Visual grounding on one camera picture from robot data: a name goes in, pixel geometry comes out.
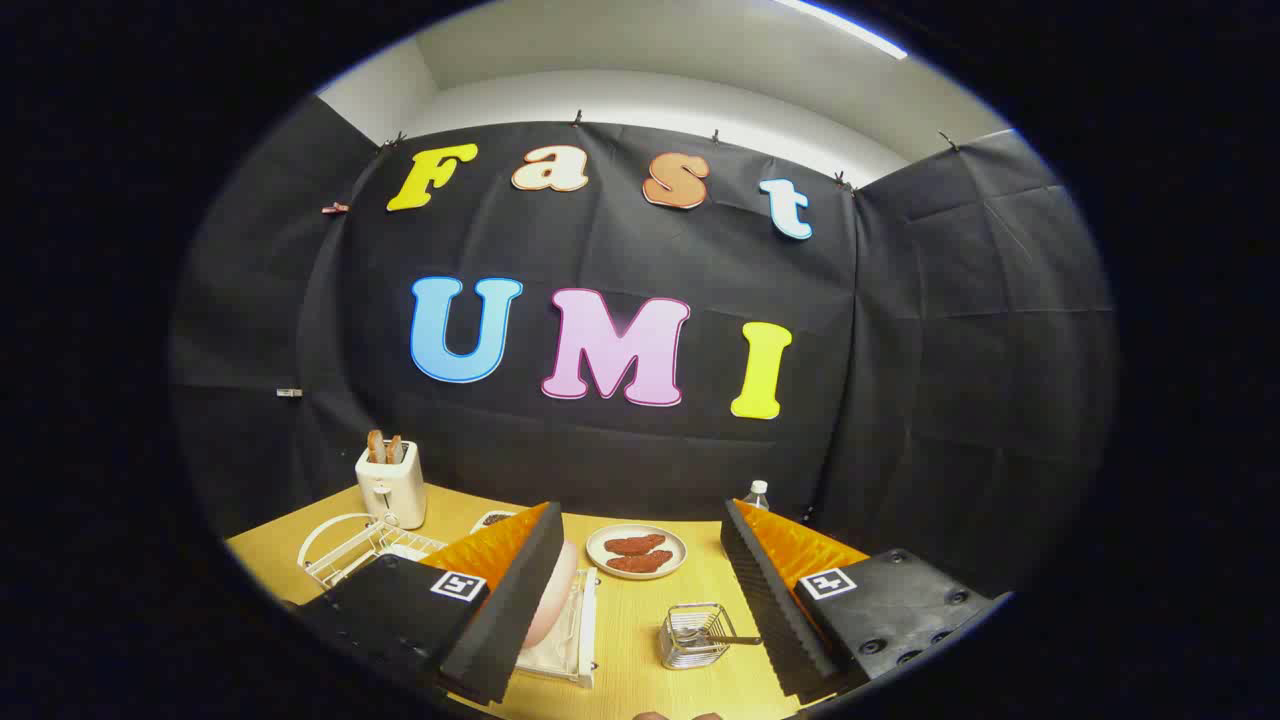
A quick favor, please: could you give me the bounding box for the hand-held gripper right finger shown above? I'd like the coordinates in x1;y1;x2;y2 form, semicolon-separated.
720;498;1001;706

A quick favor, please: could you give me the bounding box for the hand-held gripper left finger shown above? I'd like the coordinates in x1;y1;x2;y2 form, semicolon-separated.
285;502;566;706

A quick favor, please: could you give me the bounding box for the pink plate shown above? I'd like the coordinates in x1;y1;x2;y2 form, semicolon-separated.
520;540;580;651

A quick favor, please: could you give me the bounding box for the white wire dish rack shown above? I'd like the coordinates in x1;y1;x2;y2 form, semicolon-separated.
298;512;599;689

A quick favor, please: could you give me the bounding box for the silver wire basket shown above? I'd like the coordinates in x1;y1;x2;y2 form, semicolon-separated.
658;603;736;671

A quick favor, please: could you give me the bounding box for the beige plate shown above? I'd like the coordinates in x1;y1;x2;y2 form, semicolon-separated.
586;524;688;581

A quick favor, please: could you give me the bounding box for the white toaster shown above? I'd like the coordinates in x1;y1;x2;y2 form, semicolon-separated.
355;440;427;529

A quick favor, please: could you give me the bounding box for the black backdrop cloth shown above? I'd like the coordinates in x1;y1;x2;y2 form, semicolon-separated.
170;95;1116;601

